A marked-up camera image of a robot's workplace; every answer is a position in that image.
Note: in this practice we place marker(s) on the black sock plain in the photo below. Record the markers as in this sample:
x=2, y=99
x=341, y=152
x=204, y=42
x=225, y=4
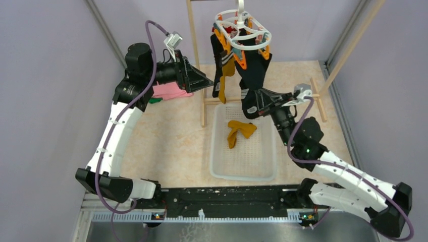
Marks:
x=252, y=79

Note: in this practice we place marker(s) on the yellow sock with brown stripes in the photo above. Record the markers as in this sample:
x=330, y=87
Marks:
x=246, y=129

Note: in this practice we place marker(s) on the black sock with grey patches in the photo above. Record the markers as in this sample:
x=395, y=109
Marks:
x=217, y=48

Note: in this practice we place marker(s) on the green cloth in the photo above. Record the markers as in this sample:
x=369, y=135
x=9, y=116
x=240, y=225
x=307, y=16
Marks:
x=154, y=100

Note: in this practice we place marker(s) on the white plastic basket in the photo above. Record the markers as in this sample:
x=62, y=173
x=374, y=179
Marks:
x=252, y=159

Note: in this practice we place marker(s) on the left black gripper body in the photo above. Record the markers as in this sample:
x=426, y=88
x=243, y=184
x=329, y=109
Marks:
x=182, y=79

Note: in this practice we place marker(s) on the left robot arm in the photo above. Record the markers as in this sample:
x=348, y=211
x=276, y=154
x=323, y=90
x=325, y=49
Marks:
x=102, y=174

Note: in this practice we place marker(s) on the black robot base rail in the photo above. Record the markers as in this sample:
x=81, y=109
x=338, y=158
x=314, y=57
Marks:
x=225, y=204

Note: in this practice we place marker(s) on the pink cloth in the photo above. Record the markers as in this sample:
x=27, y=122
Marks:
x=169, y=91

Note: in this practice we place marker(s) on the white round clip hanger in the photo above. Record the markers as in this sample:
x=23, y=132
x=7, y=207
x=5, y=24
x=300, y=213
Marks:
x=252, y=34

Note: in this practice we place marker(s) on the red white striped sock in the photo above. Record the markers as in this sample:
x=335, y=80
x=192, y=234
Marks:
x=231, y=31

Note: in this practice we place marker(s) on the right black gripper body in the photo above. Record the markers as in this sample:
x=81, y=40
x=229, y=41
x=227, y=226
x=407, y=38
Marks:
x=279, y=101

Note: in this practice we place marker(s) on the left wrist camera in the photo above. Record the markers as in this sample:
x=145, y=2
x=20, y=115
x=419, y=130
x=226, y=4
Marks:
x=171, y=42

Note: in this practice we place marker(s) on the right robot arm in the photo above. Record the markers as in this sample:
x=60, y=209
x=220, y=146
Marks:
x=385, y=206

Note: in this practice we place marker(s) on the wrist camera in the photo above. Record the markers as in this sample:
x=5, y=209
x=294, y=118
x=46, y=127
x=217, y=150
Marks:
x=171, y=42
x=301, y=91

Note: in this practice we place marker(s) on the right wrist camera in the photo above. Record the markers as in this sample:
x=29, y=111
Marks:
x=301, y=91

